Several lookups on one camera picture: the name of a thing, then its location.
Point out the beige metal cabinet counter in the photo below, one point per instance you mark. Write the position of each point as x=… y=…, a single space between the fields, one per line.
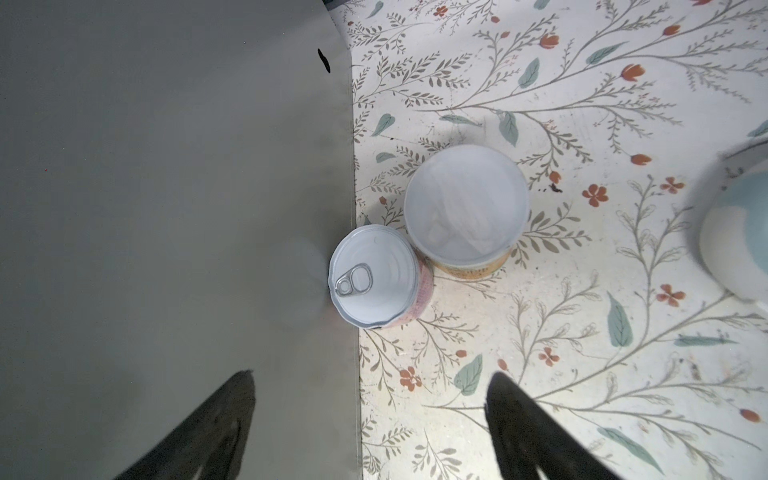
x=174 y=178

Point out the dark red label can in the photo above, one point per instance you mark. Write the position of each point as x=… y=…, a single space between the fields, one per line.
x=377 y=280

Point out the floral table mat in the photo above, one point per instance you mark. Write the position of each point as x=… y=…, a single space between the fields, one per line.
x=625 y=117

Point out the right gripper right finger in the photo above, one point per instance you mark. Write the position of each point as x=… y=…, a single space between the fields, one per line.
x=528 y=443

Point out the white teal alarm clock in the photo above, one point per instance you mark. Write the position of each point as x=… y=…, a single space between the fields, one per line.
x=733 y=236

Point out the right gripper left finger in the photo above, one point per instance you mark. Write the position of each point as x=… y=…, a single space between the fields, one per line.
x=210 y=442

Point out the plastic lid tall can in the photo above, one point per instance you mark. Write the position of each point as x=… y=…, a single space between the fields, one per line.
x=465 y=208

